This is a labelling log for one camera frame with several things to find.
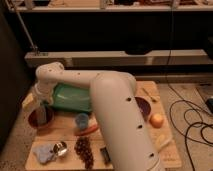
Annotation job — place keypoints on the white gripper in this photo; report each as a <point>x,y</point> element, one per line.
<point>30,103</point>

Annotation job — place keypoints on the blue towel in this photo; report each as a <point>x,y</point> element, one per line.
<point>44,153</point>

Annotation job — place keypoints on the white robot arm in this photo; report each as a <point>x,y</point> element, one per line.
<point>112,95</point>

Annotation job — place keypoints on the green plastic tray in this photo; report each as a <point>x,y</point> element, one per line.
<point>72,99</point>

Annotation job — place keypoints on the red-brown bowl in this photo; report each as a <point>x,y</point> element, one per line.
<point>41,118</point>

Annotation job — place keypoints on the metal diagonal rod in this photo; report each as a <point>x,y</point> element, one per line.
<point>20,29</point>

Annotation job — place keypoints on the blue plastic cup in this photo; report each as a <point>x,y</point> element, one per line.
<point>81,121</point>

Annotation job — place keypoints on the wooden board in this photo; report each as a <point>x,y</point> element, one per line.
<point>63,126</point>

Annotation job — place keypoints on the small metal cup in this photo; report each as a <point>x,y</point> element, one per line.
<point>60,149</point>

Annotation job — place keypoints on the orange carrot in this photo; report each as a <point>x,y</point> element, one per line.
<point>87,131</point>

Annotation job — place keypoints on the bunch of dark grapes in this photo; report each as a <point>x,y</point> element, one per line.
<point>84,151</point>

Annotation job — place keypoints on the white shelf unit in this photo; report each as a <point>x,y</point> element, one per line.
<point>119,35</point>

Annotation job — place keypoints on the small black block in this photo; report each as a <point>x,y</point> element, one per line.
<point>105,155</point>

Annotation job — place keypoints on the purple bowl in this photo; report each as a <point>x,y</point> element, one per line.
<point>144,107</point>

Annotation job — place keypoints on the wooden spoon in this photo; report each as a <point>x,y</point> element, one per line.
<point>148,94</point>

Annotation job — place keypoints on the orange apple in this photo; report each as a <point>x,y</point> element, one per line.
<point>156,120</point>

